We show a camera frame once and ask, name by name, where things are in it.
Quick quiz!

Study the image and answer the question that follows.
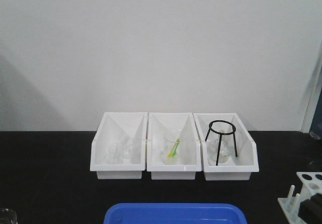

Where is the glass beaker in middle bin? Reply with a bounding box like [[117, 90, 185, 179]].
[[162, 128, 187, 165]]

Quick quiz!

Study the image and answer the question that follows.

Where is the white test tube rack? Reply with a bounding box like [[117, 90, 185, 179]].
[[277, 172, 321, 223]]

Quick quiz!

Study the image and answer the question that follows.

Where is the clear glass beaker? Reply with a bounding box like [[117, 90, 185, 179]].
[[0, 208, 18, 224]]

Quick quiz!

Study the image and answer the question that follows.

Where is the glass flask in right bin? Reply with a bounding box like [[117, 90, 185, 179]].
[[207, 139, 233, 166]]

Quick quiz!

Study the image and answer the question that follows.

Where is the blue plastic tray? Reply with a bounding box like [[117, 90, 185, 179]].
[[104, 203, 247, 223]]

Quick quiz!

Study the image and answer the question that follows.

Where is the middle white storage bin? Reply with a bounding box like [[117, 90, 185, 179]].
[[146, 112, 202, 180]]

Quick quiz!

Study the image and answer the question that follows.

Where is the right white storage bin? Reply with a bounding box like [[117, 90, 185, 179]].
[[193, 113, 260, 181]]

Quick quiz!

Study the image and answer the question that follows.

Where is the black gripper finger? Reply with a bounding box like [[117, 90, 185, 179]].
[[298, 193, 322, 224]]

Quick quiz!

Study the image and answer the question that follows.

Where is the black metal tripod stand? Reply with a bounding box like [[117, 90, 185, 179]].
[[205, 120, 238, 166]]

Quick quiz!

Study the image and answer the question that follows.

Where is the glassware in left bin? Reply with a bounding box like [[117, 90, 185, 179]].
[[106, 136, 133, 164]]

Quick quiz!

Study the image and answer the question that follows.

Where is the white storage bin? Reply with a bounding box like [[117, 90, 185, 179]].
[[193, 113, 260, 181], [146, 112, 202, 180], [90, 112, 148, 180]]

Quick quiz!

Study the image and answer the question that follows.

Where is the left white storage bin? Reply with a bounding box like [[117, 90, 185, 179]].
[[90, 112, 148, 180]]

